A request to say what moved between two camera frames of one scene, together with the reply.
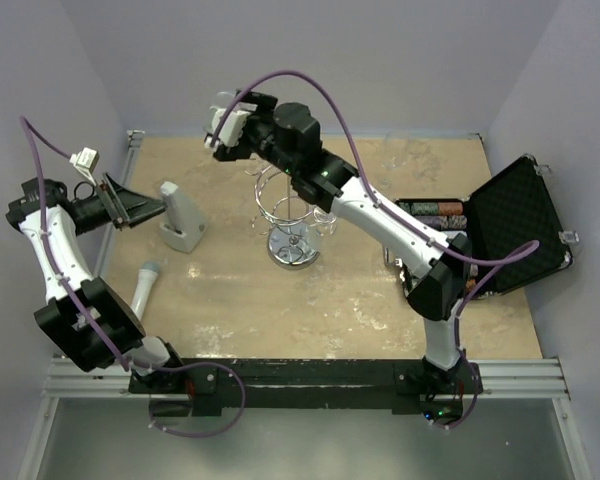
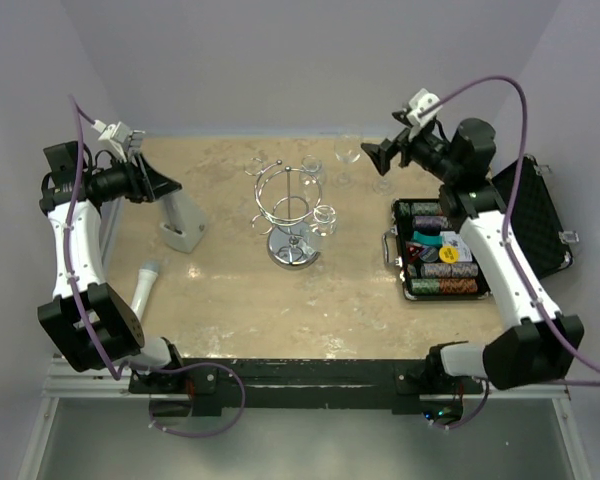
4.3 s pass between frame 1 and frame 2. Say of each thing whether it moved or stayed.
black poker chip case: stayed
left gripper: moved
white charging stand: stayed
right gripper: moved
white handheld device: stayed
